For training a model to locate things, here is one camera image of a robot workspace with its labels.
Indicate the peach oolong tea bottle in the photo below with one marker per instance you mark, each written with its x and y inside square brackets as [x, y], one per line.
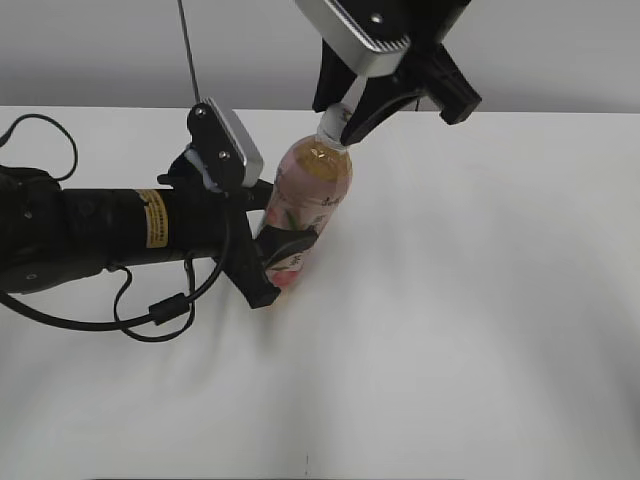
[311, 180]

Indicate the white bottle cap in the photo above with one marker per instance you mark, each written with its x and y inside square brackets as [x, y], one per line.
[332, 125]

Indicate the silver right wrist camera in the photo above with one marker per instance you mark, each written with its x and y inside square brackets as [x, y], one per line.
[370, 37]

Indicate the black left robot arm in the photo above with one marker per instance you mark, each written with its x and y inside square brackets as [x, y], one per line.
[51, 235]

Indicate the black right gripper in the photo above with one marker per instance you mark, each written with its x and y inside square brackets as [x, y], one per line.
[423, 72]

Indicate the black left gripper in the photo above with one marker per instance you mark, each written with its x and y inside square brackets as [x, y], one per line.
[206, 224]

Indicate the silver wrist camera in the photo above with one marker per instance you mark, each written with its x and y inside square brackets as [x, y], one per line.
[370, 37]
[221, 149]

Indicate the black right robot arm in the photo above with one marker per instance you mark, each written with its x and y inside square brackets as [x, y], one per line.
[428, 22]

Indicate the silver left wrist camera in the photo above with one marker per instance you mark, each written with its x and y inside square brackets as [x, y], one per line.
[221, 149]

